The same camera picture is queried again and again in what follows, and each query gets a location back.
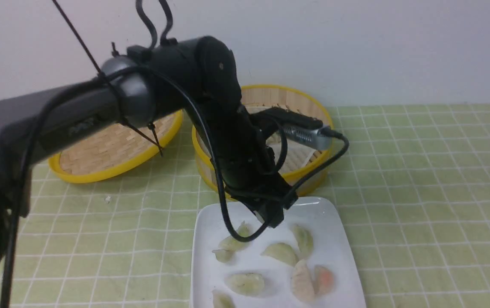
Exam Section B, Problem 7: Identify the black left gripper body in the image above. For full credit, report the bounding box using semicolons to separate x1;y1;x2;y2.
223;145;299;229

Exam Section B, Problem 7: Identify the white steamer liner cloth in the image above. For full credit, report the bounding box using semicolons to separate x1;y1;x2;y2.
268;133;317;173

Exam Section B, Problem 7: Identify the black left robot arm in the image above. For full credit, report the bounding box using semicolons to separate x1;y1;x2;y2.
0;36;297;261

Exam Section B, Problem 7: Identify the green dumpling on plate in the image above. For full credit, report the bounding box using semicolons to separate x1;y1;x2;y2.
219;222;251;252

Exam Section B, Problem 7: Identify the green dumpling plate centre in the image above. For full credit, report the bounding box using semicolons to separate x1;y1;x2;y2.
261;243;299;267

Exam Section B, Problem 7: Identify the green dumpling plate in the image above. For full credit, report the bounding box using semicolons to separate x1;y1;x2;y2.
224;272;266;297
261;243;299;267
212;289;235;308
290;224;315;259

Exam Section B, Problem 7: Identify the green dumpling plate right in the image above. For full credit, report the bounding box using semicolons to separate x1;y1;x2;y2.
290;224;315;259

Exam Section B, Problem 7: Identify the white square plate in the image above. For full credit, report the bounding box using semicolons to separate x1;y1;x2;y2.
190;197;366;308

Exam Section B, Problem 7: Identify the green dumpling plate lower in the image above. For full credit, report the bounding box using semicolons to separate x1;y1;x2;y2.
224;272;266;297

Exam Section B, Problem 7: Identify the beige dumpling on plate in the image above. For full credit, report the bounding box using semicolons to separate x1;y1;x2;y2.
291;259;315;303

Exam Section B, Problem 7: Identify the green dumpling plate bottom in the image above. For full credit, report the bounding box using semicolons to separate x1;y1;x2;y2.
212;289;235;308

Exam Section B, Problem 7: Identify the pink dumpling on plate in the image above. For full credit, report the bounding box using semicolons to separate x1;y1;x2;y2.
314;265;335;297

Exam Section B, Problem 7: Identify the yellow-rimmed bamboo steamer basket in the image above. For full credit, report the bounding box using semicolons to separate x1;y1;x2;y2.
192;84;335;191

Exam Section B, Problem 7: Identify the green checkered tablecloth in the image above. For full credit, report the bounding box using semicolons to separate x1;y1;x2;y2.
11;104;490;308

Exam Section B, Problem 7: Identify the small green dumpling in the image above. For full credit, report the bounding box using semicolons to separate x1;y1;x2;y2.
212;249;235;264

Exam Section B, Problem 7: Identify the yellow-rimmed bamboo steamer lid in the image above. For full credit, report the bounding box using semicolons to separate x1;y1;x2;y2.
48;110;184;184

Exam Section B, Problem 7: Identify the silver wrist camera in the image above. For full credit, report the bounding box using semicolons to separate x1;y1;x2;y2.
260;107;333;151

